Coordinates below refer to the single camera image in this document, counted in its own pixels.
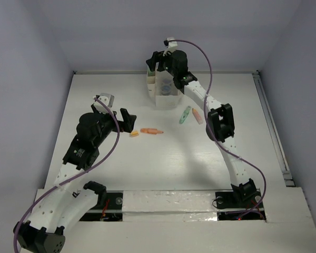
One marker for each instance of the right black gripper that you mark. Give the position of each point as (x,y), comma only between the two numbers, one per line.
(157,57)

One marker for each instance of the pink highlighter pen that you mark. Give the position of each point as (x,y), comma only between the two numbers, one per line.
(197,116)

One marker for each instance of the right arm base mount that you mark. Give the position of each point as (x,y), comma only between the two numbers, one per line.
(228,209)

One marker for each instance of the orange highlighter pen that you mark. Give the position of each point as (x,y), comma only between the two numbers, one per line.
(151,131)

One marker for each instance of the cream perforated organizer basket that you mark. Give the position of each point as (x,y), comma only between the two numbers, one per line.
(162,102)

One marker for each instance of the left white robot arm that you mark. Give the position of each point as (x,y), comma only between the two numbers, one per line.
(44,226)

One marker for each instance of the silver foil strip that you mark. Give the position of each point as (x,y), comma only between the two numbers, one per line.
(168,206)

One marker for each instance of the clear jar of paperclips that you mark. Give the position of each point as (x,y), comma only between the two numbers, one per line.
(165,90)

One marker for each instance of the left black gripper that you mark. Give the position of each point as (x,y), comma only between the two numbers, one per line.
(126,125)

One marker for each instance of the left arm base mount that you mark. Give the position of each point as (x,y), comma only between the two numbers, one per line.
(107,210)

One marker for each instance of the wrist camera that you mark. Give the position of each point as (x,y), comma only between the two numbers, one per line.
(170,44)
(104,100)

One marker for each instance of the green highlighter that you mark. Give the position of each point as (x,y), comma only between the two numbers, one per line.
(149,72)
(184,115)

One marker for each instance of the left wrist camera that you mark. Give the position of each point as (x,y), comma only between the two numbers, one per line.
(104,100)

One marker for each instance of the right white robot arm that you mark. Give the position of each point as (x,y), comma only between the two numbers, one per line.
(219,127)

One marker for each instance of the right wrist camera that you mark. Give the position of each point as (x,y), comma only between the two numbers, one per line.
(170,44)

